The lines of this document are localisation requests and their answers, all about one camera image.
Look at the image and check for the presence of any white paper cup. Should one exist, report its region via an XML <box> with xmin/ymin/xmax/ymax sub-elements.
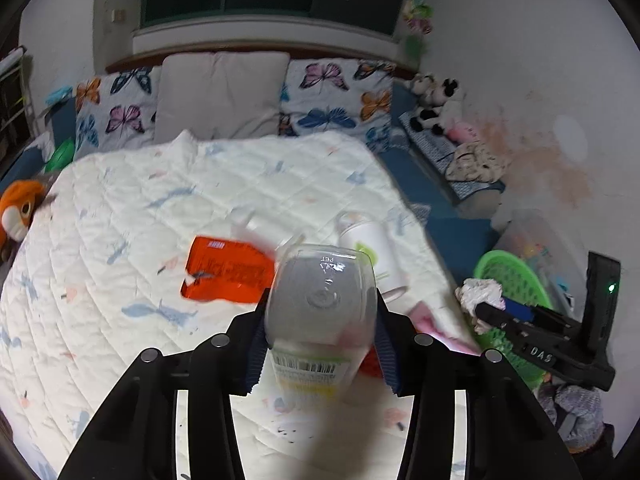
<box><xmin>335</xmin><ymin>211</ymin><xmax>410</xmax><ymax>303</ymax></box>

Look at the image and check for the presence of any blue patterned folded blanket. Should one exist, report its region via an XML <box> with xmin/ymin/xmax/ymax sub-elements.
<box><xmin>397</xmin><ymin>110</ymin><xmax>506</xmax><ymax>206</ymax></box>

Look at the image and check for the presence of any orange plush toy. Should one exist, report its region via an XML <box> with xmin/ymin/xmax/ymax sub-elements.
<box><xmin>0</xmin><ymin>180</ymin><xmax>56</xmax><ymax>261</ymax></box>

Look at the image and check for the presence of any bed with blue sheet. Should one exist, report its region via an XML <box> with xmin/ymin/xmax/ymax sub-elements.
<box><xmin>0</xmin><ymin>80</ymin><xmax>506</xmax><ymax>286</ymax></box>

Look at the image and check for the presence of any butterfly print pillow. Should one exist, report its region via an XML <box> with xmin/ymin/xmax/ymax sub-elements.
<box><xmin>277</xmin><ymin>59</ymin><xmax>398</xmax><ymax>153</ymax></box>
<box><xmin>74</xmin><ymin>66</ymin><xmax>163</xmax><ymax>161</ymax></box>

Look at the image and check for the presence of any clear plastic storage box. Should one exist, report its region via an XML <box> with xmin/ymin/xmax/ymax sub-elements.
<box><xmin>495</xmin><ymin>210</ymin><xmax>591</xmax><ymax>321</ymax></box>

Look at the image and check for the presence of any green plastic basket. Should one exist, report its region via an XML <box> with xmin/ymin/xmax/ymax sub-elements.
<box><xmin>472</xmin><ymin>249</ymin><xmax>553</xmax><ymax>391</ymax></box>

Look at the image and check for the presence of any metal rack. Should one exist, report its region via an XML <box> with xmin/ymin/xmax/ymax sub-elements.
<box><xmin>0</xmin><ymin>46</ymin><xmax>31</xmax><ymax>146</ymax></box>

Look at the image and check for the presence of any white tissue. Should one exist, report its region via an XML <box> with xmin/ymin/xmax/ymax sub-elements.
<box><xmin>455</xmin><ymin>277</ymin><xmax>506</xmax><ymax>333</ymax></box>

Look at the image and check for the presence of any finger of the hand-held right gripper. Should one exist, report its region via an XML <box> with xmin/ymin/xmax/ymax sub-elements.
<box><xmin>501</xmin><ymin>297</ymin><xmax>576</xmax><ymax>331</ymax></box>
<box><xmin>474</xmin><ymin>302</ymin><xmax>531</xmax><ymax>348</ymax></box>

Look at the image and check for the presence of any grey pillow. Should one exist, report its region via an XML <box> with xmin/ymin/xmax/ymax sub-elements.
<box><xmin>154</xmin><ymin>51</ymin><xmax>292</xmax><ymax>143</ymax></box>

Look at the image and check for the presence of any orange snack packet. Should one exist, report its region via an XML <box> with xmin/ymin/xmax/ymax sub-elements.
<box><xmin>181</xmin><ymin>236</ymin><xmax>277</xmax><ymax>305</ymax></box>

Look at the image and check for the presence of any colourful pinwheel toy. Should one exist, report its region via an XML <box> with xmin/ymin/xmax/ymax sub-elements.
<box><xmin>402</xmin><ymin>0</ymin><xmax>433</xmax><ymax>58</ymax></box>

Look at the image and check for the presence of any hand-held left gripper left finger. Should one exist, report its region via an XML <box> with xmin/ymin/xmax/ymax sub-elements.
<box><xmin>57</xmin><ymin>287</ymin><xmax>281</xmax><ymax>480</ymax></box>

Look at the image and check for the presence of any pink plush toy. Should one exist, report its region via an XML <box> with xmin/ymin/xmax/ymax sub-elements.
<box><xmin>445</xmin><ymin>120</ymin><xmax>483</xmax><ymax>143</ymax></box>

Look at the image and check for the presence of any white quilted blanket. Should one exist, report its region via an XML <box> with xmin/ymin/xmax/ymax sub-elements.
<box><xmin>0</xmin><ymin>130</ymin><xmax>481</xmax><ymax>480</ymax></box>

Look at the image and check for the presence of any pink packet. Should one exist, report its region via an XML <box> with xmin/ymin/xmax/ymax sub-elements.
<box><xmin>410</xmin><ymin>300</ymin><xmax>481</xmax><ymax>356</ymax></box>

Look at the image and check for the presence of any black and white plush toy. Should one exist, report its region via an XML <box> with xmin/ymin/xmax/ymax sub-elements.
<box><xmin>407</xmin><ymin>74</ymin><xmax>468</xmax><ymax>136</ymax></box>

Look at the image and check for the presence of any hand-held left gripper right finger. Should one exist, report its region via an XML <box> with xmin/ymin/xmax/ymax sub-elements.
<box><xmin>372</xmin><ymin>287</ymin><xmax>586</xmax><ymax>480</ymax></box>

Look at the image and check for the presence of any green plastic object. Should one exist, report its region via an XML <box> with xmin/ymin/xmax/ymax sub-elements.
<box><xmin>44</xmin><ymin>139</ymin><xmax>76</xmax><ymax>173</ymax></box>

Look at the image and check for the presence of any clear plastic bottle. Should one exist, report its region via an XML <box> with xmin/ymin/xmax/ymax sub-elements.
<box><xmin>265</xmin><ymin>244</ymin><xmax>378</xmax><ymax>396</ymax></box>

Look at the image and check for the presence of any beige printed cloth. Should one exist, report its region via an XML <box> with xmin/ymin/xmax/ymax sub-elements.
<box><xmin>445</xmin><ymin>141</ymin><xmax>511</xmax><ymax>183</ymax></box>

